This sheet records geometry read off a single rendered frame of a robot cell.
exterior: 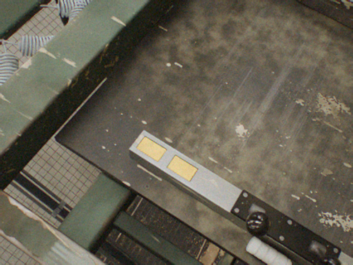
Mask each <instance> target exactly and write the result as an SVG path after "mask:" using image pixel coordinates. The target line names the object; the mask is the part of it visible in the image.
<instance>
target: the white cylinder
mask: <svg viewBox="0 0 353 265"><path fill-rule="evenodd" d="M246 251H247V252H249V253H251V254H254V256H256V257H257V258H259V259H260V260H262V261H263V262H266V263H267V264H269V265H292V262H291V260H290V259H288V258H287V256H285V255H284V254H282V253H280V252H279V251H277V250H275V249H274V248H272V247H271V246H269V245H267V244H266V243H264V242H261V240H259V239H258V238H256V237H253V238H252V239H251V240H250V241H249V243H248V245H247V247H246Z"/></svg>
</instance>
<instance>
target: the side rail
mask: <svg viewBox="0 0 353 265"><path fill-rule="evenodd" d="M0 235H1V236H2V237H4V238H5V239H6V240H7V241H8V242H11V243H12V244H13V245H14V246H15V247H17V248H19V250H21V251H22V252H23V253H25V254H27V255H28V256H30V257H31V258H32V259H33V260H34V261H36V262H37V263H39V264H41V265H108V264H107V263H106V262H103V261H102V260H101V259H100V258H98V257H97V256H95V255H94V254H92V253H91V252H90V251H88V250H87V249H85V248H84V247H82V246H81V245H79V244H78V243H77V242H76V241H75V240H72V239H71V238H69V237H68V236H67V235H66V234H65V233H63V232H61V231H60V230H59V229H57V228H56V227H54V226H53V225H51V224H50V223H48V222H47V221H46V220H45V219H43V218H42V217H41V216H38V215H37V214H36V213H34V212H33V211H32V210H30V209H29V208H28V207H26V206H25V205H23V204H21V203H20V202H19V201H18V200H16V199H15V198H14V197H12V196H10V195H9V194H8V193H6V192H5V191H3V190H2V189H1V188H0Z"/></svg>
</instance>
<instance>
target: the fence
mask: <svg viewBox="0 0 353 265"><path fill-rule="evenodd" d="M144 137H147V138H148V139H150V140H151V141H152V142H154V143H156V144H158V145H160V146H162V147H163V148H164V149H165V150H166V151H165V153H164V155H163V156H162V157H161V159H160V160H159V161H158V162H157V161H156V160H154V159H153V158H151V157H150V156H147V155H146V154H144V153H143V152H141V151H139V150H138V149H137V147H138V145H139V143H140V142H141V141H142V140H143V139H144ZM175 156H177V157H179V158H181V159H182V160H184V161H186V162H187V163H189V164H190V165H191V166H193V167H195V168H197V171H196V173H195V175H194V176H193V178H192V180H191V181H188V180H186V179H184V178H183V177H181V176H179V175H178V174H177V173H175V172H174V171H172V170H170V169H169V168H167V167H168V165H169V164H170V162H171V161H172V159H173V158H174V157H175ZM129 157H130V158H132V159H133V160H135V161H137V162H138V163H139V164H141V165H142V166H144V167H146V168H148V169H150V170H151V171H152V172H154V173H155V174H157V175H159V176H160V177H161V178H163V179H164V180H167V181H168V182H170V183H171V184H173V185H174V186H176V187H177V188H179V189H180V190H181V191H183V192H186V193H187V194H188V195H190V196H192V197H193V198H194V199H196V200H198V201H199V202H201V203H203V204H204V205H206V206H208V207H209V208H210V209H212V210H213V211H215V212H216V213H218V214H220V215H222V216H224V217H225V218H226V219H228V220H229V221H231V222H232V223H234V224H236V225H238V226H239V227H241V228H242V229H244V230H245V231H247V228H246V222H244V221H243V220H241V219H239V218H238V217H237V216H236V215H234V214H232V213H231V212H230V211H231V209H232V207H233V206H234V204H235V202H236V201H237V198H238V196H239V195H240V193H241V190H240V189H238V188H237V187H235V186H234V185H233V184H230V183H229V182H227V181H226V180H224V179H222V178H220V177H219V176H217V175H216V174H214V173H213V172H211V171H210V170H208V169H206V168H204V167H202V166H201V165H199V164H198V163H197V162H195V161H193V160H191V159H190V158H189V157H187V156H185V155H183V154H181V153H180V152H178V151H177V150H176V149H174V148H172V147H171V146H169V145H167V144H165V143H164V142H162V141H160V140H159V139H158V138H155V137H154V136H152V135H151V134H150V133H148V132H146V131H143V132H142V133H140V135H139V137H138V138H137V139H136V141H135V142H134V144H132V146H131V147H130V148H129ZM247 232H248V231H247ZM248 233H249V232H248ZM256 238H258V239H259V240H261V241H262V242H264V243H266V244H267V245H269V246H271V247H272V248H274V249H275V250H277V251H279V252H280V253H282V254H284V255H285V256H287V257H288V258H289V259H291V260H293V261H295V262H296V263H298V264H299V265H313V264H312V263H310V262H308V261H307V260H306V259H303V258H302V257H300V256H298V255H297V254H296V253H294V252H293V251H291V250H289V249H287V248H286V247H284V246H283V245H281V244H280V243H278V242H276V241H275V240H273V239H271V238H270V237H268V236H267V235H264V236H263V237H256ZM339 260H340V261H341V263H342V264H343V265H353V258H351V257H350V256H348V255H347V254H344V253H343V252H341V253H340V255H339Z"/></svg>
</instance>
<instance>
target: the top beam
mask: <svg viewBox="0 0 353 265"><path fill-rule="evenodd" d="M175 1H176V0H92V1H91V2H90V3H89V5H87V6H85V7H84V8H83V9H82V10H81V11H80V12H79V14H78V15H76V16H75V17H74V18H73V19H72V20H71V21H70V22H69V23H68V24H67V25H66V26H64V27H63V28H62V29H61V30H59V31H58V33H57V34H56V35H55V36H54V37H52V38H51V39H50V40H49V41H48V42H47V43H46V44H45V45H44V46H43V47H42V48H40V49H39V50H38V52H37V53H36V54H34V55H33V56H32V57H31V58H30V59H29V60H28V61H27V62H26V63H24V65H22V67H20V68H19V70H17V71H16V72H15V73H14V74H13V75H12V76H11V77H10V78H9V79H8V80H7V81H5V82H4V83H3V84H2V85H1V86H0V185H1V187H2V188H3V189H4V190H5V188H7V186H9V184H10V183H11V182H12V181H13V180H14V179H15V178H16V176H17V175H18V174H19V173H20V172H21V171H22V170H23V169H24V168H25V166H26V165H27V164H28V163H29V162H30V161H31V160H32V159H33V158H34V156H35V155H36V154H37V153H38V152H39V151H40V150H41V149H42V148H43V146H44V145H45V144H46V143H47V142H48V141H49V140H50V139H51V138H52V136H53V135H54V134H55V133H56V132H57V131H58V130H59V129H60V128H61V127H62V125H63V124H64V123H65V121H67V120H68V119H69V118H70V117H71V116H72V114H73V113H74V112H75V111H76V109H78V108H79V107H80V106H81V105H82V104H83V102H84V101H85V100H86V99H87V98H88V97H89V96H90V95H91V94H92V93H93V92H94V90H95V88H96V87H97V86H99V85H100V84H101V82H102V81H103V80H104V79H105V78H106V77H107V75H108V74H110V73H111V72H112V71H113V69H114V68H115V67H116V66H117V64H118V63H119V62H120V61H121V60H122V59H123V58H124V57H125V56H126V55H127V54H128V53H129V51H131V50H132V48H133V47H134V46H135V45H136V44H137V43H138V41H140V40H141V39H142V38H143V36H144V35H145V34H146V33H147V32H148V31H149V30H150V29H151V28H152V27H153V26H154V24H155V23H156V22H157V21H158V20H159V19H160V18H161V17H162V16H163V15H164V14H165V12H166V11H167V10H168V9H169V8H170V7H171V6H172V5H173V4H174V3H175Z"/></svg>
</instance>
